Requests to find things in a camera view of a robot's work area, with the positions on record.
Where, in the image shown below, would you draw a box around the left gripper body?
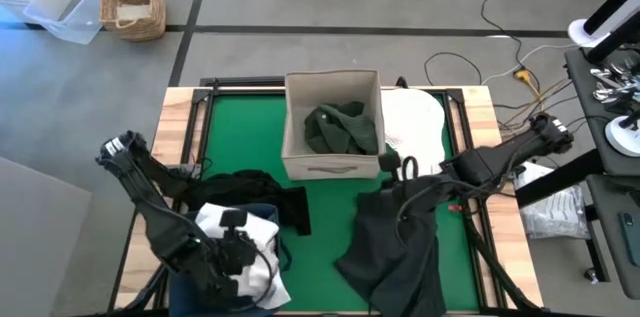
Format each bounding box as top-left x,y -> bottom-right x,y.
214,230 -> 262,283

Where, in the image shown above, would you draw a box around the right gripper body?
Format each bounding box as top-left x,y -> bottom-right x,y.
393,169 -> 452,199

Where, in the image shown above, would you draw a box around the white garment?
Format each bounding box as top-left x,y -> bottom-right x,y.
379,87 -> 447,178
193,201 -> 292,311

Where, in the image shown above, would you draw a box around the black garment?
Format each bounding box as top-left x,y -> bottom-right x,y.
179,169 -> 312,237

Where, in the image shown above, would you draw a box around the dark grey trousers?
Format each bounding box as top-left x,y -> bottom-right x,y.
333,176 -> 449,317

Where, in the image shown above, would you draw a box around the dark green garment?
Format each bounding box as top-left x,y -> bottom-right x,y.
303,100 -> 380,156

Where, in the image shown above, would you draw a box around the navy fabric storage box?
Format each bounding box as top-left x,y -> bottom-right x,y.
167,201 -> 294,317

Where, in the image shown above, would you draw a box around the beige fabric storage box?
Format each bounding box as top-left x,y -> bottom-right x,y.
279,68 -> 387,182

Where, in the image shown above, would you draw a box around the green table mat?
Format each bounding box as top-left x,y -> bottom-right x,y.
202,91 -> 481,313

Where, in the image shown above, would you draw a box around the clear plastic bag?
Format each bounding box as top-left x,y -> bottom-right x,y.
514,161 -> 592,241

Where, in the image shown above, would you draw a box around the black diagonal beam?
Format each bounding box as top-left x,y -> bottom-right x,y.
514,149 -> 609,208

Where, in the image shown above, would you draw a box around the dark grey side table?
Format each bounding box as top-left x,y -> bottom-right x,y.
584,174 -> 640,301
564,46 -> 640,178

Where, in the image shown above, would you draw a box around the black table leg with caster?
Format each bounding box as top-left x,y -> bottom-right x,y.
583,204 -> 612,283

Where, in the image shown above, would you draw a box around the white round stand base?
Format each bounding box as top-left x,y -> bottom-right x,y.
567,17 -> 610,49
604,114 -> 640,158

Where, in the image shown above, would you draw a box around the pile of metal tools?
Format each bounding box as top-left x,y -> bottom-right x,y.
589,60 -> 640,107

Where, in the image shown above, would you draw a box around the teal phone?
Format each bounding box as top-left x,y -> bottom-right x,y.
619,211 -> 640,268

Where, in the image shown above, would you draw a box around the wicker basket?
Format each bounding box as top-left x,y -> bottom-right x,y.
98,0 -> 167,42

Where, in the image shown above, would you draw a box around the white and black pole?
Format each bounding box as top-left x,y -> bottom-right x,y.
582,0 -> 640,37

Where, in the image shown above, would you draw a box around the white card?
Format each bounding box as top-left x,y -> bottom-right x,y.
115,4 -> 152,21

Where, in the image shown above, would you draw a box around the clear plastic bin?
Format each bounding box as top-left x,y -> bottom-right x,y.
22,0 -> 104,46

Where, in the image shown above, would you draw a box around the yellow floor cable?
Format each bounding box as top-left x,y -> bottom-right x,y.
524,79 -> 571,126

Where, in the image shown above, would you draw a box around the black table frame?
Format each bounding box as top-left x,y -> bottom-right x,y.
182,75 -> 489,316

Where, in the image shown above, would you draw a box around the white floor cable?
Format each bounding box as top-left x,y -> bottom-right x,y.
482,42 -> 576,86

